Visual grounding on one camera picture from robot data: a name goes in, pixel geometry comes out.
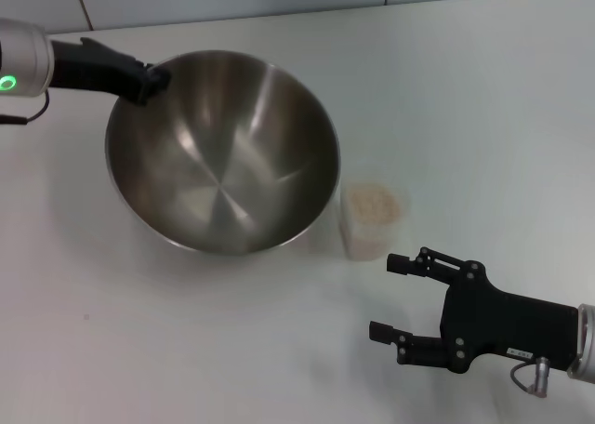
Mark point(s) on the large stainless steel bowl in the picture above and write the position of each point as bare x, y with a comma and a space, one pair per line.
223, 163

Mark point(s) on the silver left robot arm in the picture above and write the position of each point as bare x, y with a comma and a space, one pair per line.
23, 56

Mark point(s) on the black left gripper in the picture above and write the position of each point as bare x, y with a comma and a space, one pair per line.
88, 68

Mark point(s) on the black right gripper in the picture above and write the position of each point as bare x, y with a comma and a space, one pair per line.
502, 321

